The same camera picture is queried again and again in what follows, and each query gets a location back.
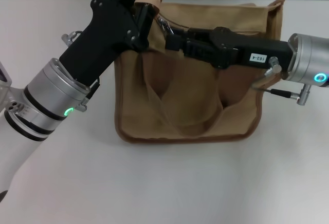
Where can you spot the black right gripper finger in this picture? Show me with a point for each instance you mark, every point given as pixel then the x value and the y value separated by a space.
pixel 198 50
pixel 198 33

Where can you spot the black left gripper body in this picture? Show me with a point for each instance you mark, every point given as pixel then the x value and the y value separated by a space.
pixel 102 41

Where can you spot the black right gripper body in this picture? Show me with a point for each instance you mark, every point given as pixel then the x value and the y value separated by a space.
pixel 257 50

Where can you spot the silver metal zipper pull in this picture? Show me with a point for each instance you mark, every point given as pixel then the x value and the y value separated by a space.
pixel 164 26

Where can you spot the khaki canvas food bag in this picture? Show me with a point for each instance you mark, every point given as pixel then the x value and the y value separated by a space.
pixel 195 100

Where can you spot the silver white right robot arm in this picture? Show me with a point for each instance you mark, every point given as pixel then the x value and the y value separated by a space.
pixel 308 57

